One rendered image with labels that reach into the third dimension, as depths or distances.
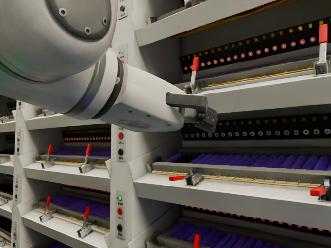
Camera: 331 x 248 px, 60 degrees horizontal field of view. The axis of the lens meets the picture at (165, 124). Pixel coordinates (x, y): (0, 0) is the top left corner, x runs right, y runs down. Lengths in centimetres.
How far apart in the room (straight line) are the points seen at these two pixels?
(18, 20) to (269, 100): 45
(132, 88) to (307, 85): 32
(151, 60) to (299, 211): 54
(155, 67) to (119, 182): 34
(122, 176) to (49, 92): 55
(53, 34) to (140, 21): 66
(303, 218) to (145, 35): 55
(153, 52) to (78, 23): 67
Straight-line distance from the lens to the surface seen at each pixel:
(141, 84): 30
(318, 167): 60
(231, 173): 63
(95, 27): 19
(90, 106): 29
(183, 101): 32
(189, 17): 70
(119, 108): 30
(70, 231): 107
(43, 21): 18
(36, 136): 138
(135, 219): 78
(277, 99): 55
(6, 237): 170
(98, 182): 89
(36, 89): 26
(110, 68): 29
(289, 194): 55
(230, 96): 59
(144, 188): 74
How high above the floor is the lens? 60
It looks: 4 degrees up
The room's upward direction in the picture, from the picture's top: straight up
